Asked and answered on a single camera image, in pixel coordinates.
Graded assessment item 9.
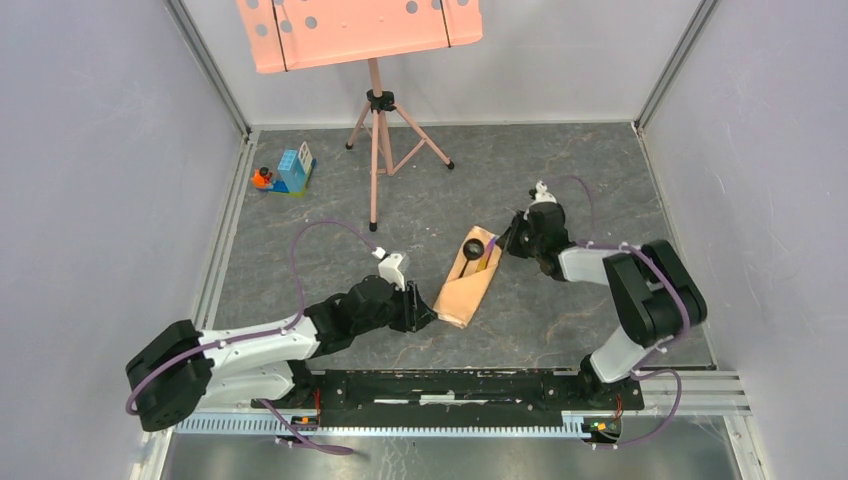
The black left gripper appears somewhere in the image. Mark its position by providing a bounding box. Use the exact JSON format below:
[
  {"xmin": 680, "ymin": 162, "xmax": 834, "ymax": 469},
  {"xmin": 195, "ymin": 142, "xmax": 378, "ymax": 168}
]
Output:
[{"xmin": 353, "ymin": 277, "xmax": 438, "ymax": 336}]

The iridescent rainbow utensil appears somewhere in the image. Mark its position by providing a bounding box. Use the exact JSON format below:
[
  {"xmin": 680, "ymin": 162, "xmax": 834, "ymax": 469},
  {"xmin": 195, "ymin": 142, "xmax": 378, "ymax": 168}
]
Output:
[{"xmin": 478, "ymin": 236, "xmax": 499, "ymax": 271}]

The peach satin napkin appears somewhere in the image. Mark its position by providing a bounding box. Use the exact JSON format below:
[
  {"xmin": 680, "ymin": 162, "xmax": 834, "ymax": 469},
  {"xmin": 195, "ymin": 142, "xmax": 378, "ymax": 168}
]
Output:
[{"xmin": 433, "ymin": 226, "xmax": 503, "ymax": 328}]

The black handled utensil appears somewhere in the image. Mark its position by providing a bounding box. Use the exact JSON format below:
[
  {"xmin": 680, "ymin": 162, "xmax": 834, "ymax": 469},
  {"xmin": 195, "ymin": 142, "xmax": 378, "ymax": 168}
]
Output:
[{"xmin": 459, "ymin": 238, "xmax": 486, "ymax": 278}]

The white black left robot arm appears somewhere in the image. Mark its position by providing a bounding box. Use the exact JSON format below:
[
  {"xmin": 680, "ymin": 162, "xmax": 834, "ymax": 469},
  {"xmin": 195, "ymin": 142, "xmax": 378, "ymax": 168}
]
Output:
[{"xmin": 125, "ymin": 275, "xmax": 437, "ymax": 432}]

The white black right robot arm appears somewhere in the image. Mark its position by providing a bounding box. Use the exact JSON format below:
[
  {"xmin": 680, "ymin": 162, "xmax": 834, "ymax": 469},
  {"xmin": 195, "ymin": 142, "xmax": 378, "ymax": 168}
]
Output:
[{"xmin": 496, "ymin": 202, "xmax": 708, "ymax": 408}]

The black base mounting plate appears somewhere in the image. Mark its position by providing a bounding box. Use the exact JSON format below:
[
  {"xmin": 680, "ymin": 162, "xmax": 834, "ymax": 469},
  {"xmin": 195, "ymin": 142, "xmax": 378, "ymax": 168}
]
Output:
[{"xmin": 271, "ymin": 369, "xmax": 645, "ymax": 428}]

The colourful toy brick house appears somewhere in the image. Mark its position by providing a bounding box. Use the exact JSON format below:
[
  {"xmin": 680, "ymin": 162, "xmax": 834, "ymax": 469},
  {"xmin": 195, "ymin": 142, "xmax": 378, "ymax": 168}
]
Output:
[{"xmin": 270, "ymin": 142, "xmax": 317, "ymax": 196}]

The orange toy figure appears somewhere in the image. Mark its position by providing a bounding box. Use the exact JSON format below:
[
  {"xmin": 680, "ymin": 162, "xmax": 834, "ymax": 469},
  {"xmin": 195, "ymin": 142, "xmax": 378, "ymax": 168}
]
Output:
[{"xmin": 251, "ymin": 167, "xmax": 274, "ymax": 190}]

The pink music stand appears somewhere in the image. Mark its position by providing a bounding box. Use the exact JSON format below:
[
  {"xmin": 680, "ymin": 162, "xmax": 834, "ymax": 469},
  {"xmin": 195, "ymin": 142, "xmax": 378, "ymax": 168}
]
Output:
[{"xmin": 236, "ymin": 0, "xmax": 483, "ymax": 231}]

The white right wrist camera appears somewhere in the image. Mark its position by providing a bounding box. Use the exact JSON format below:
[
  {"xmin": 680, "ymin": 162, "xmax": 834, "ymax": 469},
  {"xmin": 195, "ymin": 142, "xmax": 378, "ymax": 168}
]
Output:
[{"xmin": 528, "ymin": 180, "xmax": 558, "ymax": 206}]

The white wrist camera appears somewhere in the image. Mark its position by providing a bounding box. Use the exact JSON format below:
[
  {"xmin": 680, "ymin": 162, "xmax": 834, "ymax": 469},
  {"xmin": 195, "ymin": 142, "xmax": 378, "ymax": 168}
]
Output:
[
  {"xmin": 371, "ymin": 247, "xmax": 409, "ymax": 291},
  {"xmin": 528, "ymin": 180, "xmax": 558, "ymax": 206}
]

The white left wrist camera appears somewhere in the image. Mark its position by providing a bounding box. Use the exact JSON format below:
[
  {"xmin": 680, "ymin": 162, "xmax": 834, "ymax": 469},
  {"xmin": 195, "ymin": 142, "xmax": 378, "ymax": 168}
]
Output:
[{"xmin": 371, "ymin": 247, "xmax": 409, "ymax": 291}]

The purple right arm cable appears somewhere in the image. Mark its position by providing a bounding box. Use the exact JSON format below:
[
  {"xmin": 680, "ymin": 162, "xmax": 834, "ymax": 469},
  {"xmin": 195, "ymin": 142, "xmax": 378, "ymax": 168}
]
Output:
[{"xmin": 546, "ymin": 175, "xmax": 694, "ymax": 450}]

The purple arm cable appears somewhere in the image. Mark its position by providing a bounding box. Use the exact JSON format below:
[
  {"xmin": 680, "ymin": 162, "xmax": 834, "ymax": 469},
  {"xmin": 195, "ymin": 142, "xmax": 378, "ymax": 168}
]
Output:
[
  {"xmin": 125, "ymin": 219, "xmax": 386, "ymax": 457},
  {"xmin": 546, "ymin": 175, "xmax": 694, "ymax": 450}
]

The grey slotted cable duct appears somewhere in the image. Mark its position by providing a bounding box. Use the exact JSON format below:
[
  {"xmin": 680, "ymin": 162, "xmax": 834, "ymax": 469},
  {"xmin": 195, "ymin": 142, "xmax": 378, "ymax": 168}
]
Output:
[{"xmin": 175, "ymin": 413, "xmax": 620, "ymax": 440}]

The aluminium frame rail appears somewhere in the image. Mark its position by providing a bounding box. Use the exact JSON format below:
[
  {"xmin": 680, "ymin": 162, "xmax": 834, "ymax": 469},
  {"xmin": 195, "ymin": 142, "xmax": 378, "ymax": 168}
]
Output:
[{"xmin": 638, "ymin": 371, "xmax": 751, "ymax": 417}]

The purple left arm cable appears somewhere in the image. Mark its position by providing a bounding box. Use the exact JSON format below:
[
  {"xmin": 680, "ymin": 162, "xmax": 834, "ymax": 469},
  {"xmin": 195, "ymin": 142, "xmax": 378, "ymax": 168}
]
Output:
[{"xmin": 125, "ymin": 219, "xmax": 386, "ymax": 457}]

